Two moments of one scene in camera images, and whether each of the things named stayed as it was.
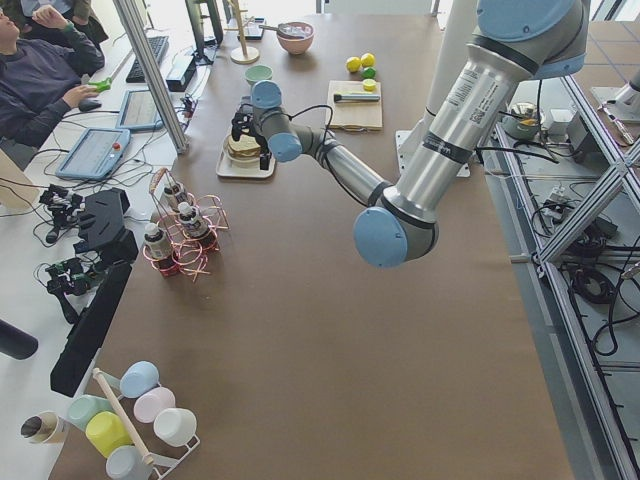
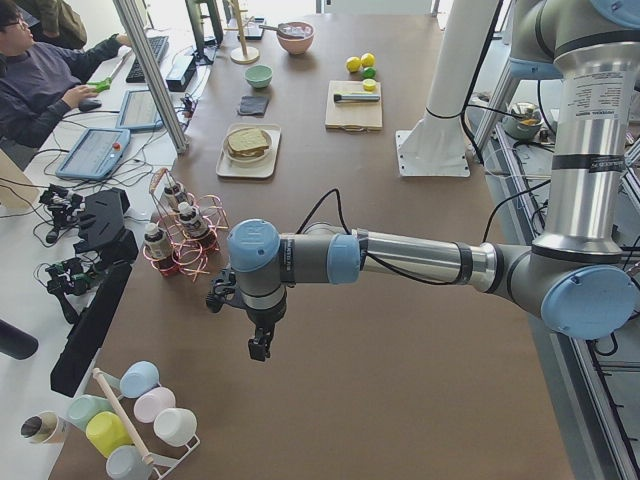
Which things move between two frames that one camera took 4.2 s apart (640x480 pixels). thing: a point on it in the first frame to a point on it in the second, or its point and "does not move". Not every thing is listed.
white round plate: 238,159 does not move
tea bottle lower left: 189,217 does not move
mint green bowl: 258,72 does not move
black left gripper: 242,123 to 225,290
